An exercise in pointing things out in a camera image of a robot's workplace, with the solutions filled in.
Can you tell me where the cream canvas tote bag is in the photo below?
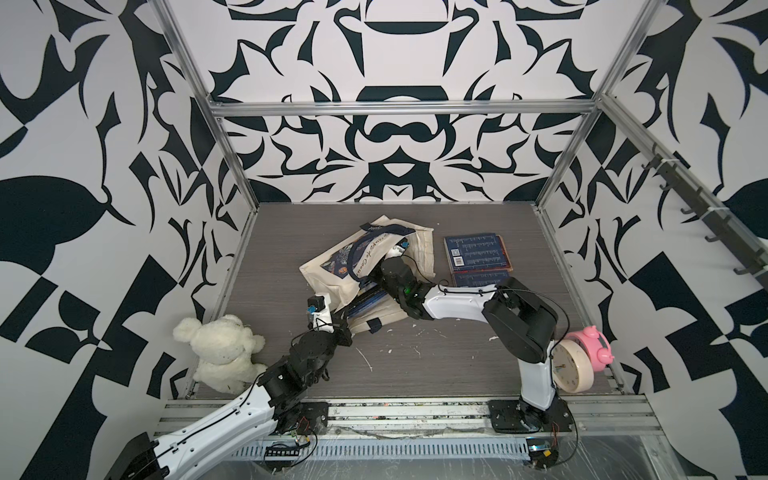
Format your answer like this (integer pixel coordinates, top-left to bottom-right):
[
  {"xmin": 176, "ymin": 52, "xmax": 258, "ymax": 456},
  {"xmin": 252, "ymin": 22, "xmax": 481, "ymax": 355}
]
[{"xmin": 300, "ymin": 215, "xmax": 435, "ymax": 335}]

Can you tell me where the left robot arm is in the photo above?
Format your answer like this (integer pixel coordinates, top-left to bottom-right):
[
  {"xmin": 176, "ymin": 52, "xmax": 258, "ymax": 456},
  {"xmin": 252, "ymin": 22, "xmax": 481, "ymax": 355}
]
[{"xmin": 106, "ymin": 313, "xmax": 352, "ymax": 479}]

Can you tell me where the right electronics board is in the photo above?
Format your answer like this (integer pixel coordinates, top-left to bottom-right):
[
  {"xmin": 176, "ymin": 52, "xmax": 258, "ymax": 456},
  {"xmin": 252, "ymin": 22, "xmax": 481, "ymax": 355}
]
[{"xmin": 526, "ymin": 438, "xmax": 559, "ymax": 470}]

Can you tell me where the dark blue bottom book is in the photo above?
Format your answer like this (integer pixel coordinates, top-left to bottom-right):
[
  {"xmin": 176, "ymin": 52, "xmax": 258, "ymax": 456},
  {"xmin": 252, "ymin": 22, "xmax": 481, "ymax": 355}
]
[{"xmin": 345, "ymin": 284, "xmax": 390, "ymax": 319}]

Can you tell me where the electronics board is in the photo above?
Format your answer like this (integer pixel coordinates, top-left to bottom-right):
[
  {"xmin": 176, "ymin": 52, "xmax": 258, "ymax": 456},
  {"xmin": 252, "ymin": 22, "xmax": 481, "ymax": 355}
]
[
  {"xmin": 526, "ymin": 438, "xmax": 559, "ymax": 470},
  {"xmin": 262, "ymin": 443, "xmax": 309, "ymax": 471}
]

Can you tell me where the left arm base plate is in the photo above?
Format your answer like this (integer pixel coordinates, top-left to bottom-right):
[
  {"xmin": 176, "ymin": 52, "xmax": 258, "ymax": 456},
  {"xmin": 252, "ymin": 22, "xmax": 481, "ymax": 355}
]
[{"xmin": 274, "ymin": 401, "xmax": 330, "ymax": 435}]

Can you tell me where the pink alarm clock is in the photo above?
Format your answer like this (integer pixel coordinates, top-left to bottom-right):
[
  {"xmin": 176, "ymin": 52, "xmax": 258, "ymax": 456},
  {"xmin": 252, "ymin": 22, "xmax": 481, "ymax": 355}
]
[{"xmin": 565, "ymin": 326, "xmax": 614, "ymax": 372}]

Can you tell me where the beige round clock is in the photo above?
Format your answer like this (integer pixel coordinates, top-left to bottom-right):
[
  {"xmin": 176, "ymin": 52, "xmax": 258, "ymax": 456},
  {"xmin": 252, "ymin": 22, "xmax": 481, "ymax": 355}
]
[{"xmin": 551, "ymin": 340, "xmax": 594, "ymax": 394}]

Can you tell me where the black wall hook rack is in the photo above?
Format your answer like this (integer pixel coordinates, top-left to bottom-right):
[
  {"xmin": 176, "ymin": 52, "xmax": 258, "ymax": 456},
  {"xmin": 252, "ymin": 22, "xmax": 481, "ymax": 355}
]
[{"xmin": 639, "ymin": 143, "xmax": 767, "ymax": 289}]

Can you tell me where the aluminium front rail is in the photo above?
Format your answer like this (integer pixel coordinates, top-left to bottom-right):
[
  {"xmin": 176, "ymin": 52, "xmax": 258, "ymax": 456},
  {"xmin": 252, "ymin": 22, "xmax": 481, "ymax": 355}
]
[{"xmin": 150, "ymin": 395, "xmax": 662, "ymax": 437}]

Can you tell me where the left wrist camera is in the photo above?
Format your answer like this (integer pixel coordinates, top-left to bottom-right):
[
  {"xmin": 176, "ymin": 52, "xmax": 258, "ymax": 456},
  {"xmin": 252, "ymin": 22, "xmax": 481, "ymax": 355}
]
[{"xmin": 307, "ymin": 293, "xmax": 335, "ymax": 333}]

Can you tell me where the left electronics board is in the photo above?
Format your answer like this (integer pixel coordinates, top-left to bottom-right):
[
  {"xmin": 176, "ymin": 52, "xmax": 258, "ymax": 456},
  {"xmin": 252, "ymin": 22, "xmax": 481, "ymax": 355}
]
[{"xmin": 262, "ymin": 443, "xmax": 309, "ymax": 471}]

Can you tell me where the blue classics book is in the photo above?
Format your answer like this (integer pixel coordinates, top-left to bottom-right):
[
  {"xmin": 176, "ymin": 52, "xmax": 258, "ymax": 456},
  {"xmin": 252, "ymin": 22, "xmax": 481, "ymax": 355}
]
[
  {"xmin": 443, "ymin": 233, "xmax": 512, "ymax": 273},
  {"xmin": 453, "ymin": 269, "xmax": 510, "ymax": 287}
]

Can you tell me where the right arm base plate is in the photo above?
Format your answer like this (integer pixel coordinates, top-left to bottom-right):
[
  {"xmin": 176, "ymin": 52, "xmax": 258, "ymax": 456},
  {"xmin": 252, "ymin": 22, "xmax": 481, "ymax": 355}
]
[{"xmin": 487, "ymin": 396, "xmax": 574, "ymax": 434}]

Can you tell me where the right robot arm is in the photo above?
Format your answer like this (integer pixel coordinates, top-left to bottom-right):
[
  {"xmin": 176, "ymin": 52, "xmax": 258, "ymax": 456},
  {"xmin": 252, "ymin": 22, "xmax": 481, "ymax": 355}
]
[{"xmin": 372, "ymin": 258, "xmax": 559, "ymax": 412}]

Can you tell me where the white plush teddy bear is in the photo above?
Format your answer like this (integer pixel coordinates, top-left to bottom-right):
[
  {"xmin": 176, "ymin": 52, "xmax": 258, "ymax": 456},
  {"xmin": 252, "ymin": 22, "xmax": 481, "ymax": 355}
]
[{"xmin": 172, "ymin": 314, "xmax": 267, "ymax": 395}]

